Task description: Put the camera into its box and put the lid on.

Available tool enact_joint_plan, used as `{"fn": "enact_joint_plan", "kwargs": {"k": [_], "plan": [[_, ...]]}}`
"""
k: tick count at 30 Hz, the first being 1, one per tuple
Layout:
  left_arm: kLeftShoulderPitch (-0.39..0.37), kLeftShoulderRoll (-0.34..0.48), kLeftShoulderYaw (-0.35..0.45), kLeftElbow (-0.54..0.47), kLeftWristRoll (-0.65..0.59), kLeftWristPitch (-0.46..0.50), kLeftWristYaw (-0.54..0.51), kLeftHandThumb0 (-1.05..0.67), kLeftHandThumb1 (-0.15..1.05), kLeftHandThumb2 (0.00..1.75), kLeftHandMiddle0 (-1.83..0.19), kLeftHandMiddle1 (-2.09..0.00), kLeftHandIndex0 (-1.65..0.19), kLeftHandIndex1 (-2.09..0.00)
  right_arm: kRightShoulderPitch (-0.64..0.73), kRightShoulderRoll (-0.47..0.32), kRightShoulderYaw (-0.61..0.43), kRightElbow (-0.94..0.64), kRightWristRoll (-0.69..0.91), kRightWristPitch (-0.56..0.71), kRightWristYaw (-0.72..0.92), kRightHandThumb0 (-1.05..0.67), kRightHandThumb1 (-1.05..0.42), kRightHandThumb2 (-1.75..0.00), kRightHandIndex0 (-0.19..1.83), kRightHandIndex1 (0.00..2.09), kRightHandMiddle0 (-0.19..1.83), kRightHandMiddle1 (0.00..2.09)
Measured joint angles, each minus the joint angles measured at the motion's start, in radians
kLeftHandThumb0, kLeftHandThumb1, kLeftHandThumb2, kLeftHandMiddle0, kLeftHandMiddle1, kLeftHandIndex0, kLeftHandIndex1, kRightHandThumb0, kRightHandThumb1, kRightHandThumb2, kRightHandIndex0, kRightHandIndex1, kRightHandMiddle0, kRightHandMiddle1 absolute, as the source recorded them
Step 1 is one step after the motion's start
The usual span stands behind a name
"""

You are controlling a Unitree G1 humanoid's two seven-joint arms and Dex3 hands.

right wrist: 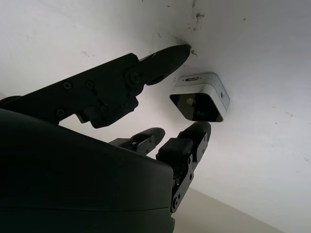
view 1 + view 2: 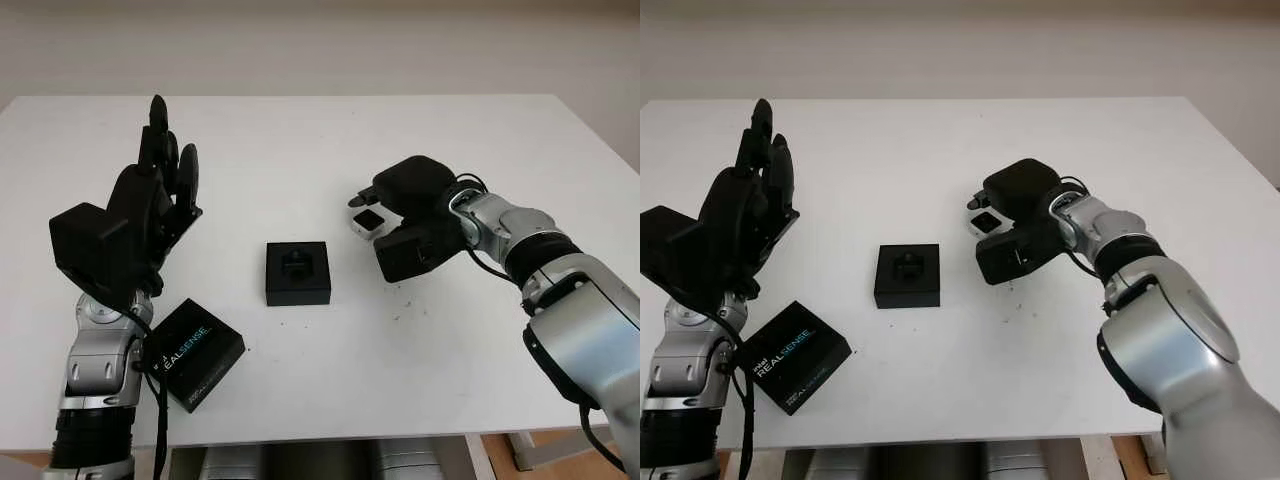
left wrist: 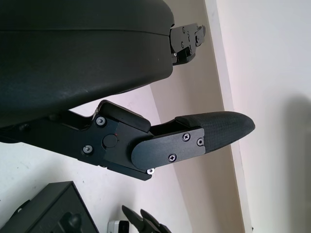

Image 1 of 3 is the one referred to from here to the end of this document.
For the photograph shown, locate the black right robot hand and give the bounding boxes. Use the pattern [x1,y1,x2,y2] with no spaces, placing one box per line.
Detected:
[0,44,212,233]

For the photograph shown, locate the small silver cube camera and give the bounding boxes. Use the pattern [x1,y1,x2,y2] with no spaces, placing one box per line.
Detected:
[169,72,231,123]

